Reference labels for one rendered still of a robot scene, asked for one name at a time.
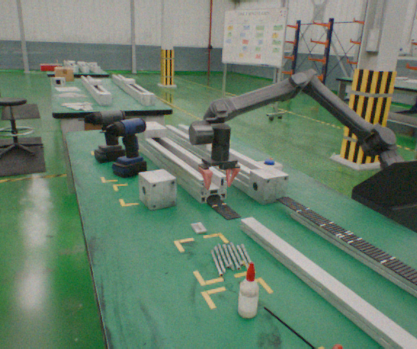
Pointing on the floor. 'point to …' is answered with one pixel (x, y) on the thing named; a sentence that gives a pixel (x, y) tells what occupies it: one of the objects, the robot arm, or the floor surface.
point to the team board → (255, 41)
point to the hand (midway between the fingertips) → (217, 185)
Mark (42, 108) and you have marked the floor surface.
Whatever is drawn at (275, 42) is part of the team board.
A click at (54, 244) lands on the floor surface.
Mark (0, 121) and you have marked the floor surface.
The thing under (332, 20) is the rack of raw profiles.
